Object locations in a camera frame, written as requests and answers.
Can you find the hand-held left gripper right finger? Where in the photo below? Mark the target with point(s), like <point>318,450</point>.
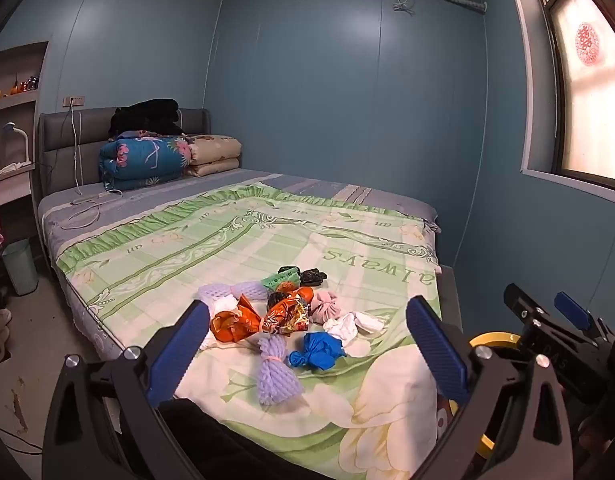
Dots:
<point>437,350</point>

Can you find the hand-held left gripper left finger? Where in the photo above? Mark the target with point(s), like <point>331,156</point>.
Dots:
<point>180,350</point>

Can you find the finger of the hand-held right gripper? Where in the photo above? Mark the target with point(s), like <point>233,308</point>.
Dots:
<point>520,300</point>
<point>572,310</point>

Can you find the yellow rimmed black bin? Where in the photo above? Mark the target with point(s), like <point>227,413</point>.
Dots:
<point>497,336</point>

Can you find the white tissue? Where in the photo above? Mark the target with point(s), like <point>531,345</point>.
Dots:
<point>225,305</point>

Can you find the pale purple foam net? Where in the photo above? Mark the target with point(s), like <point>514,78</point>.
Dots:
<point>212,292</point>
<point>275,380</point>

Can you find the black plastic bag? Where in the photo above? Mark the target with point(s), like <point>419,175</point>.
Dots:
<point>287,270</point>
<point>275,300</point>

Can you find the colourful foil snack wrapper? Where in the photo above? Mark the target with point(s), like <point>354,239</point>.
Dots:
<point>287,317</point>

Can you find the pink plastic bag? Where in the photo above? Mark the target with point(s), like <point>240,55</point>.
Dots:
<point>325,305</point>

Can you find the green snack packet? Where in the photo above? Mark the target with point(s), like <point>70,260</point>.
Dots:
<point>280,281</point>

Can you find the black sock bundle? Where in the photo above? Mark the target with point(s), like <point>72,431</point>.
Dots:
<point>313,276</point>

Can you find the green floral printed blanket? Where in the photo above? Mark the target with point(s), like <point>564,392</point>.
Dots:
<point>237,240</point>

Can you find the green plastic waste bin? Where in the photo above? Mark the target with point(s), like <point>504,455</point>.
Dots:
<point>20,270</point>

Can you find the blue floral folded quilt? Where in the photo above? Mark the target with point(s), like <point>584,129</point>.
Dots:
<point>137,160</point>

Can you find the beige folded quilt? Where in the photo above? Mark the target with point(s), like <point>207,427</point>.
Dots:
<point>215,152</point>

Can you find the window with frosted glass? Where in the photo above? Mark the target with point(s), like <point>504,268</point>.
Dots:
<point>587,110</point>

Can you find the black clothes pile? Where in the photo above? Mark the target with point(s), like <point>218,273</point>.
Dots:
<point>147,115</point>

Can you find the grey upholstered bed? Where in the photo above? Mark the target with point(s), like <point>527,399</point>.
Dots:
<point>57,135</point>

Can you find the white cloth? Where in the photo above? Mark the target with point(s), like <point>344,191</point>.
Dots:
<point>10,167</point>

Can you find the red paper cutting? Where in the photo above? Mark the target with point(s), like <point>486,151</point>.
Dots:
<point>587,42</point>

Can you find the white desk lamp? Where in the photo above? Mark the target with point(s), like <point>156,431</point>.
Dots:
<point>10,128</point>

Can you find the white shelf unit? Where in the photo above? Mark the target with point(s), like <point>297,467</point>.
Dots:
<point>12,103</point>

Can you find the small shelf ornaments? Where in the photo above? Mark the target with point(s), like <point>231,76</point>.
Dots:
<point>31,82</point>

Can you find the wall socket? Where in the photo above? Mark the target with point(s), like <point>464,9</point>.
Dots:
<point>73,101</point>

